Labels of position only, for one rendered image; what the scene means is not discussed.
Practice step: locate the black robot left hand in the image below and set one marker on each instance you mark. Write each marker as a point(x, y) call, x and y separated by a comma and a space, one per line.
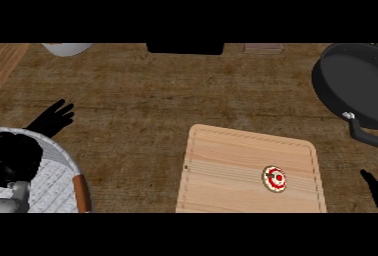
point(52, 120)

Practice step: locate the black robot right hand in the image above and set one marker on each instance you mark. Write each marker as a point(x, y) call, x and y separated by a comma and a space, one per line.
point(372, 185)

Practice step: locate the brown wooden board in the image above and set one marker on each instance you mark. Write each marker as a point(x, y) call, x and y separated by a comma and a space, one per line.
point(9, 60)

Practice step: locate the red and white cupcake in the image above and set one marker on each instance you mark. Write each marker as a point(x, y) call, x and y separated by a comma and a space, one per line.
point(275, 178)

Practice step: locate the pale wooden cutting board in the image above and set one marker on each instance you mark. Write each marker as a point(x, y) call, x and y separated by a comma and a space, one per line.
point(231, 173)

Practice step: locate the dark grey pot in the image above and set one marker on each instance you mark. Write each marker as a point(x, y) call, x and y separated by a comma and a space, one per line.
point(349, 80)

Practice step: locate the white bowl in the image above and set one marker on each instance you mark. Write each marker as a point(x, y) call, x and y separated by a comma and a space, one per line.
point(67, 48)

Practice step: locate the black appliance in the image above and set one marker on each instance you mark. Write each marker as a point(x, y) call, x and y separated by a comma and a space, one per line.
point(185, 48)

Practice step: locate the brown box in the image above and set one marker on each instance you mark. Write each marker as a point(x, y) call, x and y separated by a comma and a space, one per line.
point(263, 48)

